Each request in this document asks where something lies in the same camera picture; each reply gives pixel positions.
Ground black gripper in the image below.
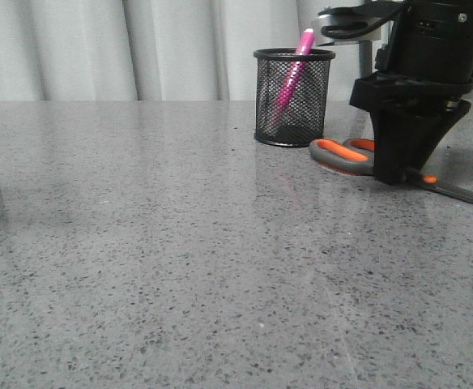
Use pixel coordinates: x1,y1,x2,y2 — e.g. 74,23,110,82
350,71,473,184

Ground grey orange scissors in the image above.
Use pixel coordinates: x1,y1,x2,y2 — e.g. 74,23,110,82
309,139,473,204

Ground pink pen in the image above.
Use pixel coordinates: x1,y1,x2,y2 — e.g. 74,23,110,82
272,28,314,126

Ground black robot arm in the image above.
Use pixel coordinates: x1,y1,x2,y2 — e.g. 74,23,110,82
350,1,473,184

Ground black mesh pen holder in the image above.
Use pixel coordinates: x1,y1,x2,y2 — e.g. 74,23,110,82
254,48,335,147

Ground grey curtain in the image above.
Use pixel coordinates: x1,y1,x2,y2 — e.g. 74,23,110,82
0,0,473,102

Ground black cable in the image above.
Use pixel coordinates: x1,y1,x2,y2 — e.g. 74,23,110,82
320,3,407,40

